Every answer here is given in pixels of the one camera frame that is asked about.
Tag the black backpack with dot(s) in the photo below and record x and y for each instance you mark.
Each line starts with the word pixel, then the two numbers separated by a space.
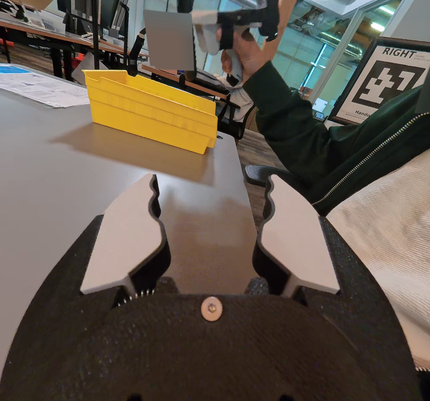
pixel 208 78

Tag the person's right hand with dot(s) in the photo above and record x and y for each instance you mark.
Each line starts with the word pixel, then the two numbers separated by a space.
pixel 250 55

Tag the wooden background table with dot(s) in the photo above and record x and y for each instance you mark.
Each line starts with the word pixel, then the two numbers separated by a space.
pixel 50 31

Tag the grey desk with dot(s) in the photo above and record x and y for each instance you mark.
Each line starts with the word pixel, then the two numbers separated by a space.
pixel 84 189

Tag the cream white shirt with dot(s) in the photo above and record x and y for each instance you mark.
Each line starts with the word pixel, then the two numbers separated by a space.
pixel 396 240

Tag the white leaning panel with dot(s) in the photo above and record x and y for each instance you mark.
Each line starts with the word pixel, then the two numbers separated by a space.
pixel 85 68

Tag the yellow plastic bin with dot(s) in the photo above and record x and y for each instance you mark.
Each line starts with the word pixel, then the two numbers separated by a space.
pixel 151 112

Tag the white sign board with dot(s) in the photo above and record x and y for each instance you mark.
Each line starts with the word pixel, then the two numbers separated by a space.
pixel 386 78

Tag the wooden post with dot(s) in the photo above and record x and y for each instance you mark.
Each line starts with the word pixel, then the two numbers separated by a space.
pixel 285 11

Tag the printed paper sheet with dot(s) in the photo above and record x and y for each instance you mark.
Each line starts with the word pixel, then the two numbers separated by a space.
pixel 40 87

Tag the dark green zip jacket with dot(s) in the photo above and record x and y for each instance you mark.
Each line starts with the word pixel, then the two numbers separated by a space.
pixel 369 139

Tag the orange traffic cone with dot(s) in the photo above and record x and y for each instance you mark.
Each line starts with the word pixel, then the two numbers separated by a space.
pixel 79 62

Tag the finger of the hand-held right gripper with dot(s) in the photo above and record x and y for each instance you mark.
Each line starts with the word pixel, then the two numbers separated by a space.
pixel 208 38
pixel 248 27

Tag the person's right forearm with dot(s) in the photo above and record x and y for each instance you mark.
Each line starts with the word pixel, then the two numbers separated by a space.
pixel 285 122

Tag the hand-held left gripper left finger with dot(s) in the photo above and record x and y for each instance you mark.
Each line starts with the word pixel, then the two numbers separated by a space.
pixel 127 240

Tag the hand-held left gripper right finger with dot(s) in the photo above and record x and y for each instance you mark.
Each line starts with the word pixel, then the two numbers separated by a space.
pixel 299 243

